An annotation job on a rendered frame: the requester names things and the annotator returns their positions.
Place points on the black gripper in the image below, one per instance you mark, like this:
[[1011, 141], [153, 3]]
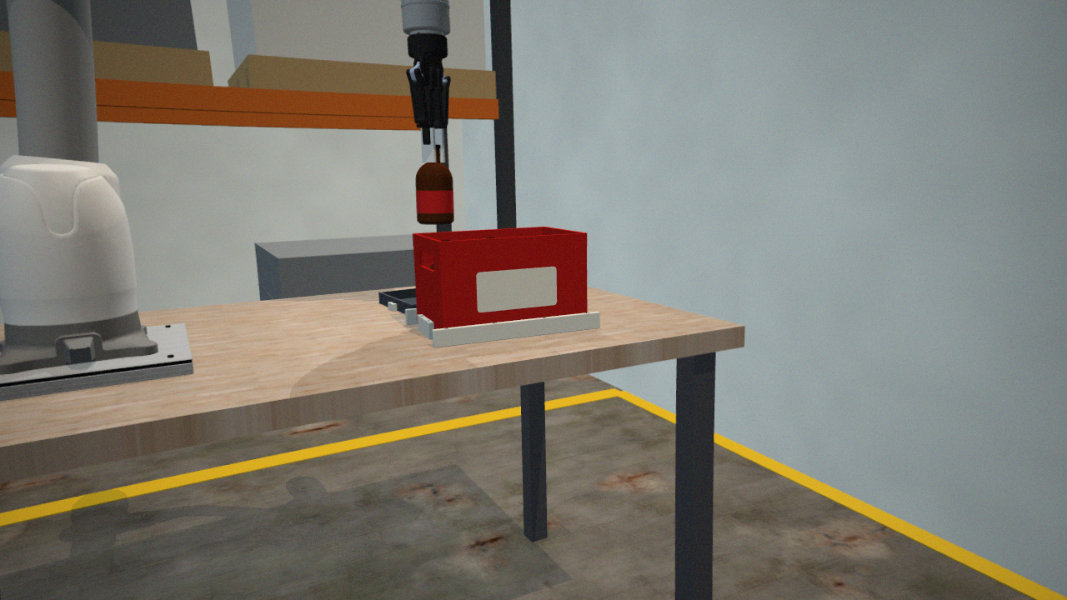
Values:
[[428, 50]]

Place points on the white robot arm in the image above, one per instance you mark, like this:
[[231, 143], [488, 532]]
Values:
[[67, 270]]

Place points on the red plastic crate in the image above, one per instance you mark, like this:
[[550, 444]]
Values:
[[518, 273]]

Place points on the grey flat bar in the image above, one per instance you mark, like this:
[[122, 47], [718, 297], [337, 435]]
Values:
[[453, 336]]

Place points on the brown bottle with red label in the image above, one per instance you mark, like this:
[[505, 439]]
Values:
[[434, 193]]

